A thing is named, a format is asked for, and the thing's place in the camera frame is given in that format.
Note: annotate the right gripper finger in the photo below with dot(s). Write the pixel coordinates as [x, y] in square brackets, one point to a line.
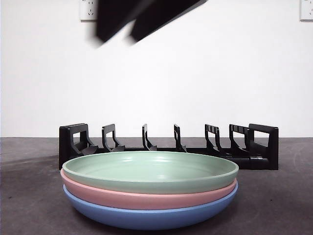
[161, 17]
[115, 17]

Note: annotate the light green plate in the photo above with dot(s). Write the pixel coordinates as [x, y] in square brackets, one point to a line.
[122, 169]

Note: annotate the pink plate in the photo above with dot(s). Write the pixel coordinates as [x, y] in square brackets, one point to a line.
[122, 199]

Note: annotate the light blue plate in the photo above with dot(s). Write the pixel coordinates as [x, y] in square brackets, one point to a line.
[146, 219]

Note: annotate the black plastic dish rack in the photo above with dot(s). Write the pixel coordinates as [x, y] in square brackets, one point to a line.
[271, 147]

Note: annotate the white wall power outlet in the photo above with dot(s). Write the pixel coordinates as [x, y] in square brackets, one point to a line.
[306, 11]
[88, 11]

